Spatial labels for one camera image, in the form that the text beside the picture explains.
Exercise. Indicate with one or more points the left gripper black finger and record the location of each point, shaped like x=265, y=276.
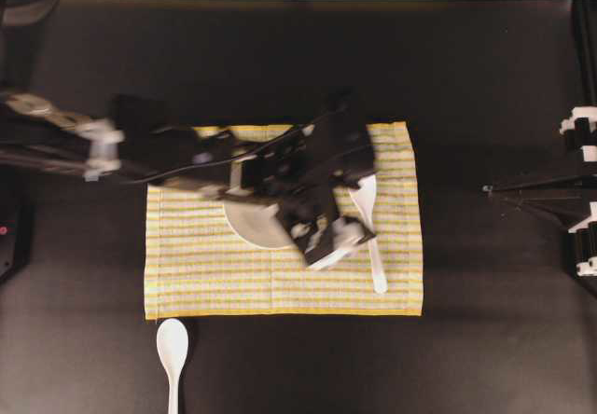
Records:
x=350, y=178

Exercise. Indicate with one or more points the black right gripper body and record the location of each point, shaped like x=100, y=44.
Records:
x=564, y=189

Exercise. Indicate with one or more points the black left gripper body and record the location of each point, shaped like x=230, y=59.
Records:
x=294, y=170

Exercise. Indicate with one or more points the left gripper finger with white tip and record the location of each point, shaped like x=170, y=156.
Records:
x=324, y=246

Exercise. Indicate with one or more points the white chinese spoon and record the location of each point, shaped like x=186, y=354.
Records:
x=364, y=199
x=172, y=346

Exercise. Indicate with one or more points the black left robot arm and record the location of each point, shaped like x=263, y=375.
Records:
x=134, y=145

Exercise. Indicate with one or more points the white plate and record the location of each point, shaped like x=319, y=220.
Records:
x=257, y=225

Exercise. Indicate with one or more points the yellow striped cloth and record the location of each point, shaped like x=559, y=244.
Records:
x=196, y=265

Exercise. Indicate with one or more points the white chinese spoon bottom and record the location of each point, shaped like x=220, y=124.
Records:
x=172, y=346

